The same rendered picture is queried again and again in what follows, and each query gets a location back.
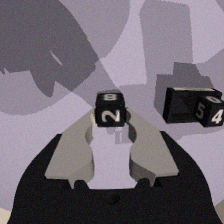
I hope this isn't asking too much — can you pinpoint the black cube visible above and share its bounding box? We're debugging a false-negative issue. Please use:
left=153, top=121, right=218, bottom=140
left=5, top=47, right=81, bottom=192
left=192, top=96, right=224, bottom=128
left=95, top=93, right=125, bottom=127

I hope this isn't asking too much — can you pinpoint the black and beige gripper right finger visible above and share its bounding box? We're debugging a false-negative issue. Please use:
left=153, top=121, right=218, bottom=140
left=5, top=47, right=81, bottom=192
left=124, top=107, right=223, bottom=224

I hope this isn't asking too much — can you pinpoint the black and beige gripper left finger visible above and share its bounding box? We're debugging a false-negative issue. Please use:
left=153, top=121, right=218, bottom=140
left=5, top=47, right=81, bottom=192
left=7, top=108, right=97, bottom=224

